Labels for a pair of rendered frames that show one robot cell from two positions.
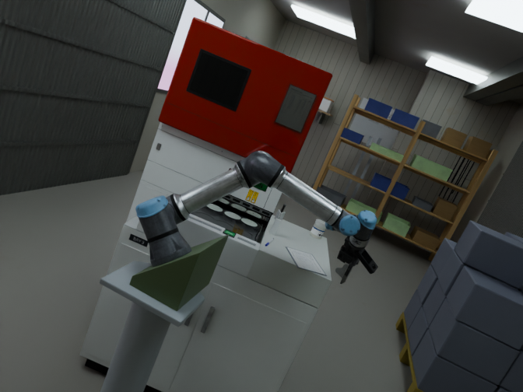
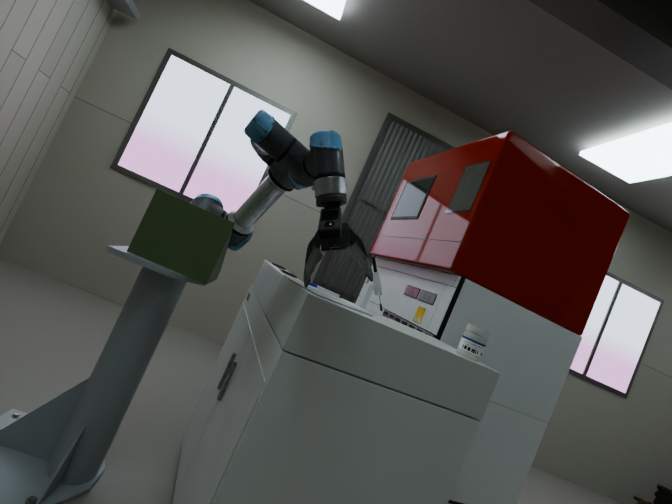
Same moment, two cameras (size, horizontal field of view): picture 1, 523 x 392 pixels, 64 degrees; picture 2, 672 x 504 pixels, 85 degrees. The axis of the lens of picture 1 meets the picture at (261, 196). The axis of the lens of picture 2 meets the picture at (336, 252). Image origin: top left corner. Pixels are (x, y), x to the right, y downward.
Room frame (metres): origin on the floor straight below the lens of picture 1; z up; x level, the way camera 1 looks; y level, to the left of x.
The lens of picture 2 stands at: (1.46, -1.26, 1.03)
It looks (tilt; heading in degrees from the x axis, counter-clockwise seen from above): 3 degrees up; 71
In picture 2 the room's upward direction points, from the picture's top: 24 degrees clockwise
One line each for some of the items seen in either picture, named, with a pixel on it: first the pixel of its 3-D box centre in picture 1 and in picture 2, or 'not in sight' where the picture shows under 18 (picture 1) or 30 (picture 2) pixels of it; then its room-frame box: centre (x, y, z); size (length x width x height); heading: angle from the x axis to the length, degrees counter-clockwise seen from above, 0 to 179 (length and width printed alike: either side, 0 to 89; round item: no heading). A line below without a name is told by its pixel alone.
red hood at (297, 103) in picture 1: (251, 99); (482, 236); (2.70, 0.29, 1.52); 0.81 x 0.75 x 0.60; 88
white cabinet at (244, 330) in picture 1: (205, 309); (290, 435); (2.05, 0.04, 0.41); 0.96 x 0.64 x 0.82; 88
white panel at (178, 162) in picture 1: (212, 179); (394, 303); (2.38, 0.30, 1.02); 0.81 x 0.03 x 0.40; 88
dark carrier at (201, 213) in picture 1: (227, 220); not in sight; (2.15, 0.12, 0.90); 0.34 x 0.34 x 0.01; 88
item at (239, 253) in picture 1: (198, 236); (275, 286); (1.79, 0.19, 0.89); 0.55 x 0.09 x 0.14; 88
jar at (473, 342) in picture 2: (318, 229); (473, 342); (2.29, -0.37, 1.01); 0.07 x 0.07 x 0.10
